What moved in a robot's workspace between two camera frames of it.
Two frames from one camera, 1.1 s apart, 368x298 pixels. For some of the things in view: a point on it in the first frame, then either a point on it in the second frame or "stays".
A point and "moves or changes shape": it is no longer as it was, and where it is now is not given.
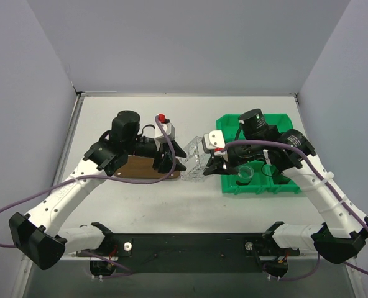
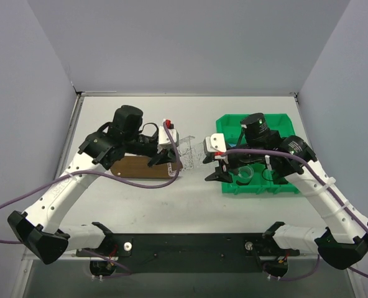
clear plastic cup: [245, 173] stays
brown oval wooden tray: [142, 167] stays
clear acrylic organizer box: [196, 159] moves or changes shape
